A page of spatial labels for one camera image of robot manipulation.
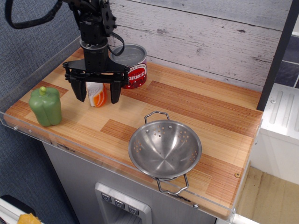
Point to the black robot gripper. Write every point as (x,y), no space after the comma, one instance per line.
(96,66)

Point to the orange white apple slice toy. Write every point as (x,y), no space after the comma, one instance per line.
(97,94)

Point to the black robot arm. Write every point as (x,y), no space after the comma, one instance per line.
(96,24)

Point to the purple red cherries can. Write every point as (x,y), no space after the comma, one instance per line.
(135,57)

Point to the green toy bell pepper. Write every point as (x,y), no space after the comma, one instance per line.
(45,104)

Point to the stainless steel colander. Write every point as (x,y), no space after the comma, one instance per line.
(165,150)

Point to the grey toy fridge cabinet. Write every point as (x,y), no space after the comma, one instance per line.
(79,177)

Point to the yellow orange object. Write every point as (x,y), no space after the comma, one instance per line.
(28,219)

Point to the white toy sink unit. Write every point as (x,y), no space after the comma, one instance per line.
(276,148)

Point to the dark grey right post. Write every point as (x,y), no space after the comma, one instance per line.
(279,54)

